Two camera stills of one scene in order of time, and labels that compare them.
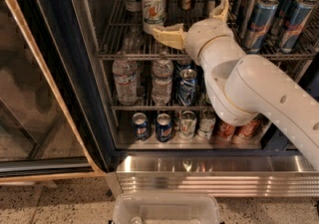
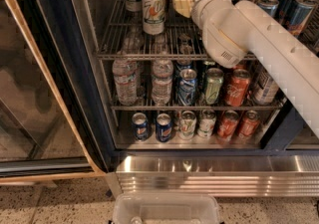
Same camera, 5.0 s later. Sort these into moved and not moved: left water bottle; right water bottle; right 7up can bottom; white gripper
Moved: white gripper
Not moved: right water bottle; left water bottle; right 7up can bottom
